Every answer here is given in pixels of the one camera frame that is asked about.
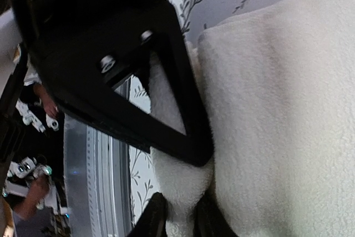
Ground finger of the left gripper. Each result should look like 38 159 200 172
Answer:
29 1 214 167

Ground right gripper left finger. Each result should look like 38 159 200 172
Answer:
128 192 168 237

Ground operator bare hand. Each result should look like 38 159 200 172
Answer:
33 83 59 119

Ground operator second bare hand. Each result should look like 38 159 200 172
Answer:
12 175 49 220

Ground cream white towel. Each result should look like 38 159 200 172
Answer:
151 0 354 236

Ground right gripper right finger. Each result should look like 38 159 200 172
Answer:
193 193 237 237

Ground white teleoperation controller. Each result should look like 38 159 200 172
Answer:
5 98 64 221

